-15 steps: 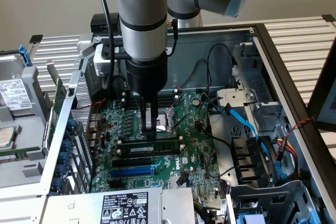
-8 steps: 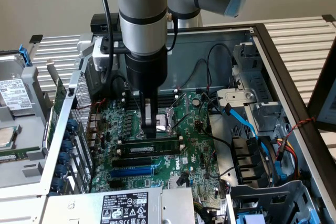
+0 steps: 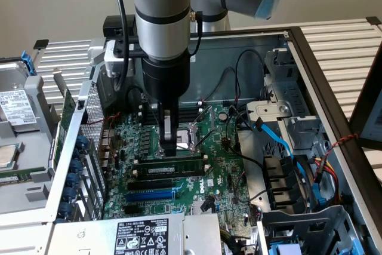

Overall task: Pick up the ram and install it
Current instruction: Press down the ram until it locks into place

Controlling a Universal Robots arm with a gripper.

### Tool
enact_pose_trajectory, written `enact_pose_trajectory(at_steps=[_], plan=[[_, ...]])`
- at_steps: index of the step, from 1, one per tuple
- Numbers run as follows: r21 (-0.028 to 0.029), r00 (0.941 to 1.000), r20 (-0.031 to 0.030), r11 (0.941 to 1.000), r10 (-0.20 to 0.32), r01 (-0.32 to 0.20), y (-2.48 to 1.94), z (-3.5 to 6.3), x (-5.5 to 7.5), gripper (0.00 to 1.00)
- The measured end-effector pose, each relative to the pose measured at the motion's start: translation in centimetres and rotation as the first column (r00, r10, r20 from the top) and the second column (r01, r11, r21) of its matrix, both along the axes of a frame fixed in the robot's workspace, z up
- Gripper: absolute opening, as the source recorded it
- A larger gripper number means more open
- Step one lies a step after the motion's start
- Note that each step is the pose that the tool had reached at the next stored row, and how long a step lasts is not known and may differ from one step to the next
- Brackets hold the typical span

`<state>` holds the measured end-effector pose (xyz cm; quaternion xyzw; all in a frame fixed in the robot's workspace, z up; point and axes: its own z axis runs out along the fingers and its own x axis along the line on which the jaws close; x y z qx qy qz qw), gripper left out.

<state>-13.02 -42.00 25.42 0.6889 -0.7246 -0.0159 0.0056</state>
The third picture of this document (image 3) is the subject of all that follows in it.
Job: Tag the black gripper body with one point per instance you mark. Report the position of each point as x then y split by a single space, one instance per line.
167 79

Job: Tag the blue plastic tab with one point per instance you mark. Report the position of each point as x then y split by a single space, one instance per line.
358 244

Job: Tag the open PC case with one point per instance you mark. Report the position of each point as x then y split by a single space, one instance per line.
209 70

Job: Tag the metal disk bay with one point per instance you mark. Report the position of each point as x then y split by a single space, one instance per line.
298 96

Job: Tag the blue disk bracket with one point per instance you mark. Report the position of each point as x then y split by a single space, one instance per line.
28 64

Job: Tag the silver hard disk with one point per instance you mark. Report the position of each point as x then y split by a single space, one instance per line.
15 102

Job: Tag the black table end cap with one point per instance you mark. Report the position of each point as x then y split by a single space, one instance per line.
373 20
41 44

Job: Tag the silver power supply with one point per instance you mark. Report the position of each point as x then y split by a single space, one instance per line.
89 237

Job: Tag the thin metal locking lever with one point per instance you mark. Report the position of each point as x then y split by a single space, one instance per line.
209 138
150 110

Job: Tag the black RAM slot white latches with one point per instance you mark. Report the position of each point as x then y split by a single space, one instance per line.
206 157
135 173
188 116
188 108

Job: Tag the grey drive cage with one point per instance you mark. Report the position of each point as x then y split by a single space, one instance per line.
298 222

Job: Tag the black box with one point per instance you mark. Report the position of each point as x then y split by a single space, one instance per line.
112 23

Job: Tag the silver CPU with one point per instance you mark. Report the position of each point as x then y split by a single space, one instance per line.
6 156

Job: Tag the green RAM stick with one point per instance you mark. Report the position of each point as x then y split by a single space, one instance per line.
179 167
9 179

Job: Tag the blue card retention clip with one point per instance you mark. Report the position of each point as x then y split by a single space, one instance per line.
81 143
72 179
69 193
76 165
64 208

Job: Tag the long black expansion slot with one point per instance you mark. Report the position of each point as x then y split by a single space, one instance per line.
149 185

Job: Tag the CPU socket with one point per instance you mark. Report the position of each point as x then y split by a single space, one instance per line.
185 138

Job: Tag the green graphics card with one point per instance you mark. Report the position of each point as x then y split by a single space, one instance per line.
64 117

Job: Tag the blue expansion slot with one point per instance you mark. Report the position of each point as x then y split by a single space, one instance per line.
149 196

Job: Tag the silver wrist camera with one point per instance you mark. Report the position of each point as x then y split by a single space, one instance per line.
112 58

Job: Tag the short black expansion slot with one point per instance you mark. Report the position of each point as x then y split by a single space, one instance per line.
132 209

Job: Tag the black fan shroud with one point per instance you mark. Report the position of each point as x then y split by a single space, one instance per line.
277 177

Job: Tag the white case sticker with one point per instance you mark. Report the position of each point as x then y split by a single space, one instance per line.
193 58

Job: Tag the round coin battery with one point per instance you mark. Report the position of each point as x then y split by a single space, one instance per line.
222 115

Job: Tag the black framed monitor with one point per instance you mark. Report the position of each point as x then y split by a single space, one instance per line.
358 114

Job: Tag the grey parts rack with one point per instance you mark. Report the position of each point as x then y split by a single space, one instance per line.
33 144

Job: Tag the green Dell motherboard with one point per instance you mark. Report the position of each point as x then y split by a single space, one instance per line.
221 162

